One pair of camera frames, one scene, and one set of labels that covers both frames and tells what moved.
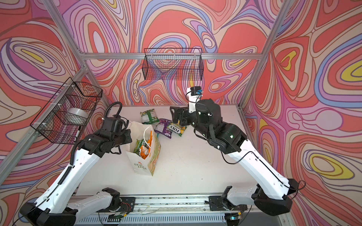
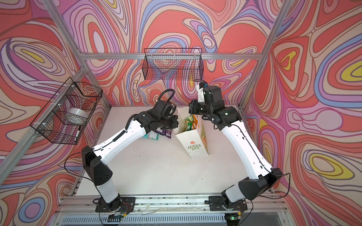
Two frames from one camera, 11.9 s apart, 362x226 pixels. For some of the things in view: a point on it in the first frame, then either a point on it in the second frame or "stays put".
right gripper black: (184, 114) -> (193, 106)
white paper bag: (145, 148) -> (194, 141)
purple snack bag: (162, 128) stays put
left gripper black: (127, 132) -> (175, 122)
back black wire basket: (173, 64) stays put
